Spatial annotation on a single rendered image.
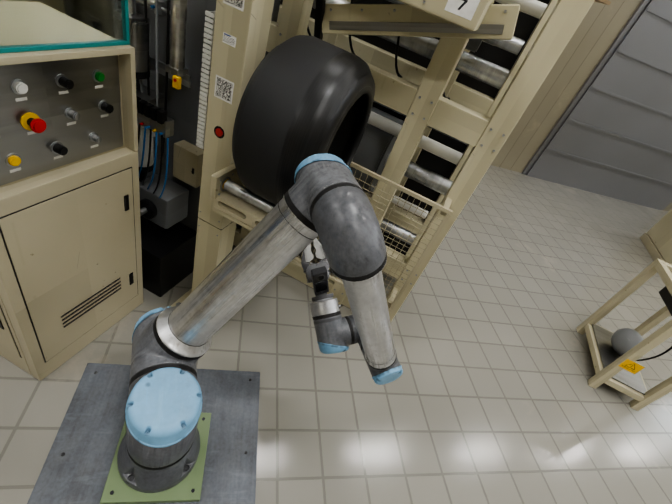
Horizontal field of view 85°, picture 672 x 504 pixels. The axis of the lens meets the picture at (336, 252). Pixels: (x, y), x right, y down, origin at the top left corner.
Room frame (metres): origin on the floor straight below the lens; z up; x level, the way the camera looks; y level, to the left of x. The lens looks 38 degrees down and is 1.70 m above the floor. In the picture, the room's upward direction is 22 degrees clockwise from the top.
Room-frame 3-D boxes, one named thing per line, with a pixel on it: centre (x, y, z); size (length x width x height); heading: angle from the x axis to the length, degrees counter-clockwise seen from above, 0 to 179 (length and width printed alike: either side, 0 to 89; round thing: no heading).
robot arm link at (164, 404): (0.36, 0.22, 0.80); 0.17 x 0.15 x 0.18; 33
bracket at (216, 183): (1.31, 0.49, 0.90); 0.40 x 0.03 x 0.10; 171
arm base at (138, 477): (0.35, 0.22, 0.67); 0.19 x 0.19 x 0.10
